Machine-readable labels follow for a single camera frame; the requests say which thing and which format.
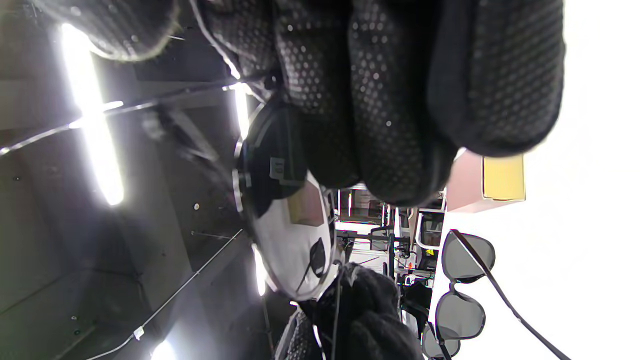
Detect ceiling light strip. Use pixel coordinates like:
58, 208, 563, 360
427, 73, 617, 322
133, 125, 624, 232
232, 82, 251, 141
251, 245, 268, 297
60, 22, 126, 207
150, 340, 178, 360

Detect person's left hand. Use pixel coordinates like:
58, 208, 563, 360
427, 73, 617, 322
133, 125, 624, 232
277, 262, 426, 360

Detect brown storage box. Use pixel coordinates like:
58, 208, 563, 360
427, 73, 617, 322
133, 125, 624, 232
445, 149, 527, 215

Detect black sunglasses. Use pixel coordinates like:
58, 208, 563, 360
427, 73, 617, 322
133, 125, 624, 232
421, 322, 462, 360
142, 97, 343, 303
434, 229, 573, 360

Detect person's right hand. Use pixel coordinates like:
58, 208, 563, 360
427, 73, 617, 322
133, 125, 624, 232
30, 0, 566, 206

